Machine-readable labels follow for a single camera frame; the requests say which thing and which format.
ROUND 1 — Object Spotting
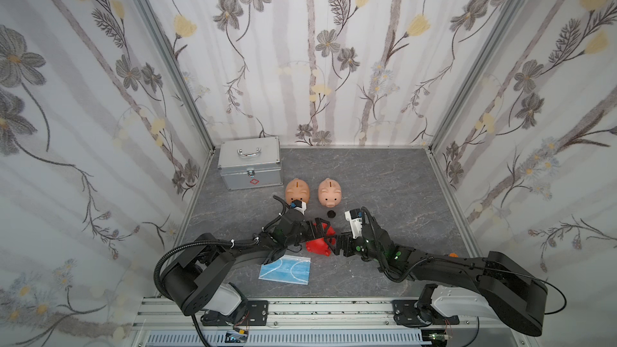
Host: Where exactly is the black corrugated left cable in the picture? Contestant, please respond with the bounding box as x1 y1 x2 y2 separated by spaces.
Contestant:
153 238 261 347

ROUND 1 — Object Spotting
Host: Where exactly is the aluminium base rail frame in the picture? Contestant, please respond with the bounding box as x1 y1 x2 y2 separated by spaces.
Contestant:
127 298 540 346

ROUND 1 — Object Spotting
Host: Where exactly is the pink piggy bank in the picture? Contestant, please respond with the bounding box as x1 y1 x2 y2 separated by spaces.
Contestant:
317 178 342 208

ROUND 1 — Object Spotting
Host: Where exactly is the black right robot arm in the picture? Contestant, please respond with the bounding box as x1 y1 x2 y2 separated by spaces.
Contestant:
326 219 548 337

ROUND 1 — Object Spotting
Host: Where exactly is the red piggy bank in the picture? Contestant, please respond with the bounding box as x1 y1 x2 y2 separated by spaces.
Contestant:
305 223 336 256

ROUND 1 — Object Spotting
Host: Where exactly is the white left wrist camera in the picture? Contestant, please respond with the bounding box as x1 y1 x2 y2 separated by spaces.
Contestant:
289 200 307 215

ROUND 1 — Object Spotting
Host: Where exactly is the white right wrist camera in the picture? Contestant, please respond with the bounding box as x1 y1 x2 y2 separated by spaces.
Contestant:
345 208 364 239

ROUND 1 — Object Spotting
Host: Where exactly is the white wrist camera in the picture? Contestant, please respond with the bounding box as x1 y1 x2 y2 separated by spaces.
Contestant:
345 208 364 239
289 200 307 215

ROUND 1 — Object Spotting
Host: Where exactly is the tan piggy bank front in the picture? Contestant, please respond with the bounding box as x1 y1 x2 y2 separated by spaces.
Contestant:
285 178 310 204

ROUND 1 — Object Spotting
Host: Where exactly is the small green circuit board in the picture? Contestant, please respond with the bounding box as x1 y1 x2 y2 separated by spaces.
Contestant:
224 329 249 344

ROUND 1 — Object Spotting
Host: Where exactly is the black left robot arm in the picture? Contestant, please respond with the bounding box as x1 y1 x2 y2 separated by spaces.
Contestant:
154 209 340 316

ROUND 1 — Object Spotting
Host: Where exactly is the silver metal first aid case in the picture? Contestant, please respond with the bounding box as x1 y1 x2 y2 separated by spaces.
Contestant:
218 137 283 191

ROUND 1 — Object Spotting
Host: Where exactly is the blue surgical face mask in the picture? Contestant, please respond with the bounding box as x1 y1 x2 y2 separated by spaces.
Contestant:
259 255 311 285

